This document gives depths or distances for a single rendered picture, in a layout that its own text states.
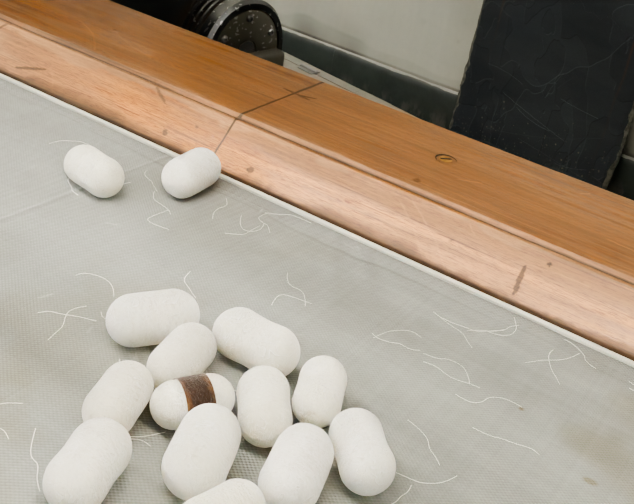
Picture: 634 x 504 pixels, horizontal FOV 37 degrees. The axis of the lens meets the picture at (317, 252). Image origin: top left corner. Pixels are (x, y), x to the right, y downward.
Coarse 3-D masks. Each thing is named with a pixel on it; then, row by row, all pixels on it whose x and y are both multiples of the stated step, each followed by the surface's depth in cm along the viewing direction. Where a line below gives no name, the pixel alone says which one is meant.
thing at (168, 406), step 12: (168, 384) 34; (180, 384) 34; (216, 384) 34; (228, 384) 34; (156, 396) 33; (168, 396) 33; (180, 396) 33; (216, 396) 34; (228, 396) 34; (156, 408) 33; (168, 408) 33; (180, 408) 33; (228, 408) 34; (156, 420) 33; (168, 420) 33; (180, 420) 33
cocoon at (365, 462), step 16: (336, 416) 34; (352, 416) 33; (368, 416) 33; (336, 432) 33; (352, 432) 33; (368, 432) 33; (336, 448) 33; (352, 448) 32; (368, 448) 32; (384, 448) 32; (352, 464) 32; (368, 464) 32; (384, 464) 32; (352, 480) 32; (368, 480) 32; (384, 480) 32
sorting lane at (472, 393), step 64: (0, 128) 53; (64, 128) 54; (0, 192) 47; (64, 192) 48; (128, 192) 49; (256, 192) 51; (0, 256) 42; (64, 256) 43; (128, 256) 44; (192, 256) 44; (256, 256) 45; (320, 256) 46; (384, 256) 47; (0, 320) 38; (64, 320) 39; (320, 320) 41; (384, 320) 42; (448, 320) 43; (512, 320) 44; (0, 384) 35; (64, 384) 35; (384, 384) 38; (448, 384) 39; (512, 384) 40; (576, 384) 40; (0, 448) 32; (256, 448) 34; (448, 448) 36; (512, 448) 36; (576, 448) 37
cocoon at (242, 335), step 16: (224, 320) 37; (240, 320) 37; (256, 320) 37; (224, 336) 37; (240, 336) 37; (256, 336) 36; (272, 336) 36; (288, 336) 37; (224, 352) 37; (240, 352) 37; (256, 352) 36; (272, 352) 36; (288, 352) 36; (288, 368) 37
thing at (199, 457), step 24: (216, 408) 32; (192, 432) 31; (216, 432) 31; (240, 432) 32; (168, 456) 31; (192, 456) 30; (216, 456) 31; (168, 480) 30; (192, 480) 30; (216, 480) 30
